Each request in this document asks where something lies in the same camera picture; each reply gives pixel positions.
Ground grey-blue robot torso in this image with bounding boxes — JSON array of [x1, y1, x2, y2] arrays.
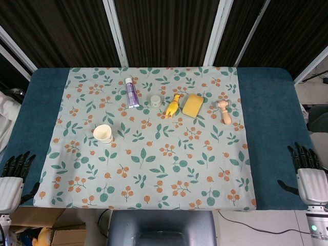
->
[[107, 210, 218, 246]]

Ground cardboard box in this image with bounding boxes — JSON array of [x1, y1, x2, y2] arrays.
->
[[9, 208, 87, 246]]

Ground white paper cup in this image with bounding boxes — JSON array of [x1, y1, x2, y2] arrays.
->
[[93, 124, 114, 146]]

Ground yellow sponge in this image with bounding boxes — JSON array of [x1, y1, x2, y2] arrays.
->
[[182, 93, 205, 118]]

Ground black floor cable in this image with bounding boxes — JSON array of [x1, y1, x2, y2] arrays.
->
[[217, 210, 312, 234], [98, 209, 111, 238]]

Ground floral tablecloth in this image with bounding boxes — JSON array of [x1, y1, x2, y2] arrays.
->
[[33, 66, 257, 212]]

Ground left black-silver robot hand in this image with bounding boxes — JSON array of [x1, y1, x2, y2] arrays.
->
[[0, 150, 40, 215]]

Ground white partition frame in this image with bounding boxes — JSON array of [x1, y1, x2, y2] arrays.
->
[[235, 0, 271, 67], [203, 0, 234, 67], [0, 25, 38, 81], [102, 0, 129, 68], [293, 43, 328, 85]]

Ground black stand legs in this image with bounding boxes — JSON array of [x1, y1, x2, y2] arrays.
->
[[302, 72, 328, 83]]

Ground white cloth bundle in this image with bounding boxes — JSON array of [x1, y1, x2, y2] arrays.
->
[[0, 91, 23, 152]]

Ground yellow plush toy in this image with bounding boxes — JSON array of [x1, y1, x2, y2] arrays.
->
[[32, 227, 53, 246]]

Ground right black-silver robot hand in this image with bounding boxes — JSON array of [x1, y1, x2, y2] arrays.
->
[[277, 141, 328, 206]]

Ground teal table cover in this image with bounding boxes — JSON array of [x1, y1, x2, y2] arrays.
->
[[0, 67, 316, 211]]

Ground yellow rubber chicken toy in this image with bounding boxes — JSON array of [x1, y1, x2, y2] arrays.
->
[[165, 93, 181, 118]]

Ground purple toothpaste tube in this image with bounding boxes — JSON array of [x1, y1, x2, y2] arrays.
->
[[125, 78, 140, 109]]

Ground dark grey chair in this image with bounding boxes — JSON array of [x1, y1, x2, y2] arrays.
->
[[307, 105, 328, 133]]

